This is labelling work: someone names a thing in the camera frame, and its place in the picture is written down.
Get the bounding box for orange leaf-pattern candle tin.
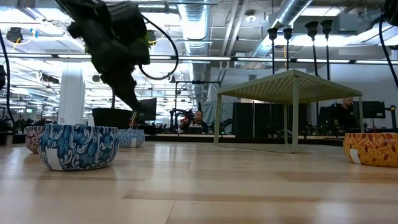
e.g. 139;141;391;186
343;133;398;168

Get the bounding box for black aluminium table frame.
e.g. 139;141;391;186
0;132;346;147

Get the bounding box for dark blue floral candle tin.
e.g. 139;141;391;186
37;123;119;172

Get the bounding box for black background station frame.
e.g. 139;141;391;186
174;80;222;134

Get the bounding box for green perforated metal shelf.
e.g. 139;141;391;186
213;68;364;154

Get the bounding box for black arm hanging cable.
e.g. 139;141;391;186
378;15;398;90
0;29;16;124

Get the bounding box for black left arm hanging cable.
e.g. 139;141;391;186
0;29;16;124

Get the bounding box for wooden background table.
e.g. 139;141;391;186
155;133;345;140

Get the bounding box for black monitor stand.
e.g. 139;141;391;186
384;104;398;131

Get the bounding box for black right arm hanging cable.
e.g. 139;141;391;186
378;15;398;90

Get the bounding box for red patterned candle tin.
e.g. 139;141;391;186
24;125;47;154

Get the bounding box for black left wrist camera cable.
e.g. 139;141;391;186
137;14;180;81

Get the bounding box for person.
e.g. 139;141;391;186
178;110;210;134
333;97;361;129

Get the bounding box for black partition panels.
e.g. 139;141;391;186
232;101;308;139

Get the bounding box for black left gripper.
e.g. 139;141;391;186
67;1;150;110

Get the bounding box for white building column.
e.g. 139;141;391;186
57;62;86;126

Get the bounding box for black background monitor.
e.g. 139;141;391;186
136;98;158;122
359;100;386;119

